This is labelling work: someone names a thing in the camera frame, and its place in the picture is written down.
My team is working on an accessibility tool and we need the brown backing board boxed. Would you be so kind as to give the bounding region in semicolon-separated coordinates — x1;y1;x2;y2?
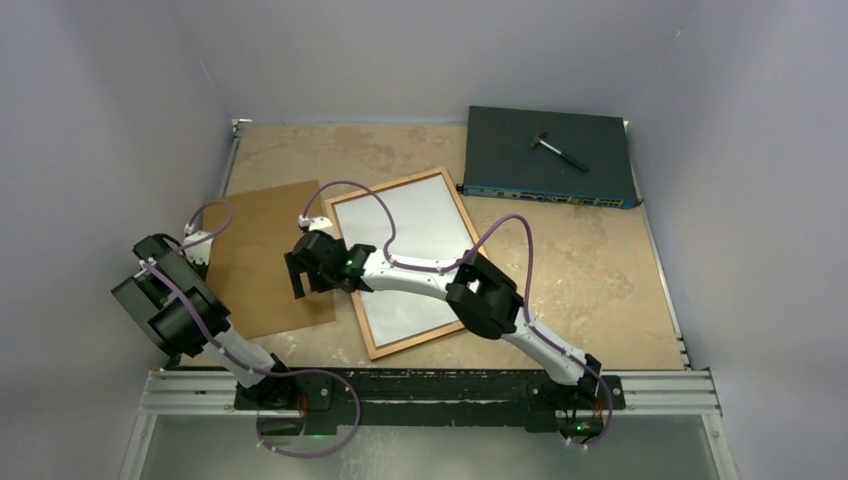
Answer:
206;180;336;339

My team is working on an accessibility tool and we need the glossy photo print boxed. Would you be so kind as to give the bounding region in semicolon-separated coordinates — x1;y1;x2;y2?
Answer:
333;174;480;350

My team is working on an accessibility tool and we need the orange wooden picture frame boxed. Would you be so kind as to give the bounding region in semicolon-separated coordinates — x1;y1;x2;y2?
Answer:
323;166;488;362

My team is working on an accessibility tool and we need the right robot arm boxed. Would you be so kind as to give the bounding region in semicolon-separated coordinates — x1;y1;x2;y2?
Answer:
284;231;609;407

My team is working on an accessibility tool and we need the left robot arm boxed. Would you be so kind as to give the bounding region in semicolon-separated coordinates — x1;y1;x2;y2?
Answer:
111;234;298;409

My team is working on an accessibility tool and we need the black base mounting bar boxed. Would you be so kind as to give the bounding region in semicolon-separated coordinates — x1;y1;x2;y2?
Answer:
234;368;626;436

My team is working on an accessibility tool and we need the small black hammer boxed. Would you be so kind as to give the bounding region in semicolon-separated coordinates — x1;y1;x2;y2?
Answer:
530;132;589;172

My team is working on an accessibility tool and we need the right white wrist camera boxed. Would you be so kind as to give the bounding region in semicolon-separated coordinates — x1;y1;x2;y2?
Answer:
297;215;336;236

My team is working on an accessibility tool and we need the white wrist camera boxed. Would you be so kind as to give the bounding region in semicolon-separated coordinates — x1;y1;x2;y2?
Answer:
297;215;336;236
181;224;213;280

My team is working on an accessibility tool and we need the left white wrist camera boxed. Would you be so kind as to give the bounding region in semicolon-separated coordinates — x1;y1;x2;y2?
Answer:
181;224;213;280

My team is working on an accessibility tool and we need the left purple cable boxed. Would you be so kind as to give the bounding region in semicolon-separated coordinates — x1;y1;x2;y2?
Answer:
142;199;363;460

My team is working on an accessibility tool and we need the dark network switch box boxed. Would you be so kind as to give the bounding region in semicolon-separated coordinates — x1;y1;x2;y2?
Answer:
457;106;643;210

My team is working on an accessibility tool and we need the aluminium rail frame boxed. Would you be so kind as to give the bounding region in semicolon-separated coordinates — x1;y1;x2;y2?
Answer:
119;119;740;480

